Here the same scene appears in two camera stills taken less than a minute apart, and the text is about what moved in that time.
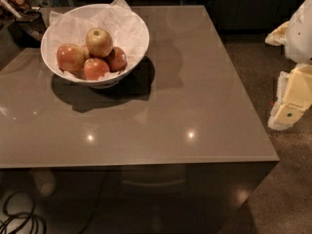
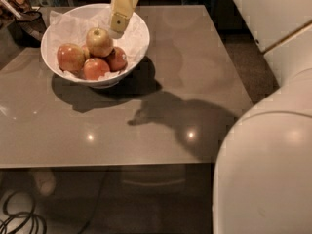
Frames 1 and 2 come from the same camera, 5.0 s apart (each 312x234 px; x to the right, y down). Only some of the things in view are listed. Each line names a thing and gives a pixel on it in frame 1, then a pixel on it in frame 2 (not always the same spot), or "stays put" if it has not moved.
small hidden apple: (85, 51) stays put
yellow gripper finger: (293, 97) to (125, 0)
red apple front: (94, 67) stays put
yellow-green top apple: (98, 42) stays put
